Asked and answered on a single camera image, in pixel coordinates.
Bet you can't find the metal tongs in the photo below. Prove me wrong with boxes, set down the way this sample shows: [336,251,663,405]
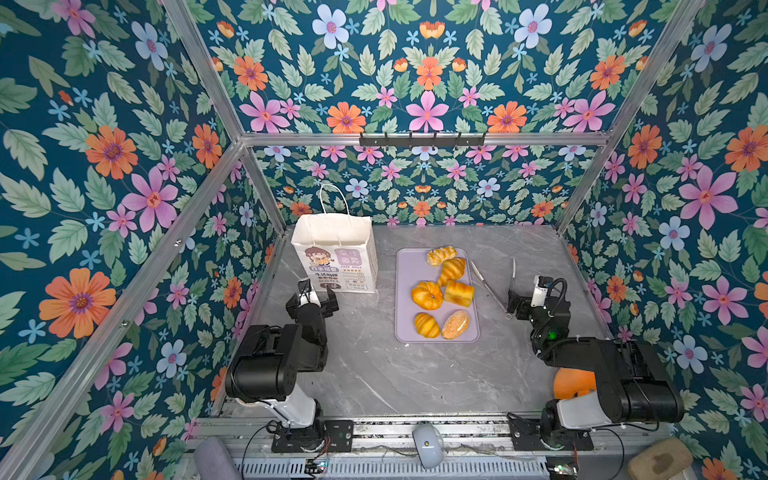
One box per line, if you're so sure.
[469,261,513,320]

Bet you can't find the white paper bag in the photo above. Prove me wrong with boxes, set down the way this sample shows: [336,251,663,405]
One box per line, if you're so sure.
[291,205,378,294]

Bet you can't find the oval seeded bread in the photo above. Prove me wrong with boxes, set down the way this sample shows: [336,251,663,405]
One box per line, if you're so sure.
[441,310,471,340]

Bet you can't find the small striped yellow bread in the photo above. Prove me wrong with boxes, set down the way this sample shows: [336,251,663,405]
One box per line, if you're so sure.
[414,312,441,339]

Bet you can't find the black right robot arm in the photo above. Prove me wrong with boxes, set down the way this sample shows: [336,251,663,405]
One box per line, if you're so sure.
[506,289,684,449]

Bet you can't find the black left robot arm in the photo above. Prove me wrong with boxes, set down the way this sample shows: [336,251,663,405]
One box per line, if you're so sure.
[224,285,339,451]

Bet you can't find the square toast bread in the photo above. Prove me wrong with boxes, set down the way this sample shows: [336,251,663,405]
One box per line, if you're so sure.
[444,280,475,308]

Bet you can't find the striped croissant bread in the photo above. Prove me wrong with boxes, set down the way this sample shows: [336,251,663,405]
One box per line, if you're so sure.
[437,257,466,287]

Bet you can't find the round pumpkin bread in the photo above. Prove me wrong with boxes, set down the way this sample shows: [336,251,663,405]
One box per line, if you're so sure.
[411,281,443,311]

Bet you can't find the twisted bread top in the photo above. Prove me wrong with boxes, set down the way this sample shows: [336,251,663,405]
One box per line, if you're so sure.
[426,245,457,266]

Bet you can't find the orange plush toy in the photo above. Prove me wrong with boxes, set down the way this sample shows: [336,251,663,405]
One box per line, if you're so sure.
[553,368,597,400]

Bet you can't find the purple cutting mat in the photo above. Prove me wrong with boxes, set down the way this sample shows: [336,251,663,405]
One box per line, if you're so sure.
[394,246,480,343]

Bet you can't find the grey padded cylinder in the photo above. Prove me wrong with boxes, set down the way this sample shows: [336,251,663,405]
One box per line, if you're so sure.
[194,437,242,480]

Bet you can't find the tan sponge block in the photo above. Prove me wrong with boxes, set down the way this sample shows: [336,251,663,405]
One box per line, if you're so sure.
[628,437,694,480]

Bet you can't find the black hook rack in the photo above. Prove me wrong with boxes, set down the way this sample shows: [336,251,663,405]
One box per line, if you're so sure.
[358,132,486,149]

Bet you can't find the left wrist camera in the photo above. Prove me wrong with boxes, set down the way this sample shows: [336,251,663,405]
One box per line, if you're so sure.
[298,278,321,306]

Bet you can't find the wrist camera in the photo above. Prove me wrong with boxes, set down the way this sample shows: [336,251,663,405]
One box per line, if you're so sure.
[531,275,553,307]
[298,278,321,306]

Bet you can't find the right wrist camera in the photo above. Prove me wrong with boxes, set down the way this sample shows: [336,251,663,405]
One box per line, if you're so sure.
[531,275,553,307]

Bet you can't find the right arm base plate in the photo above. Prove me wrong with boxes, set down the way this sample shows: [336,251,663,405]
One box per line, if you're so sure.
[506,410,594,451]

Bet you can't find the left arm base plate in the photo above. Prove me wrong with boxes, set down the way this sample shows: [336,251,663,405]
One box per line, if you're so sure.
[271,420,355,455]

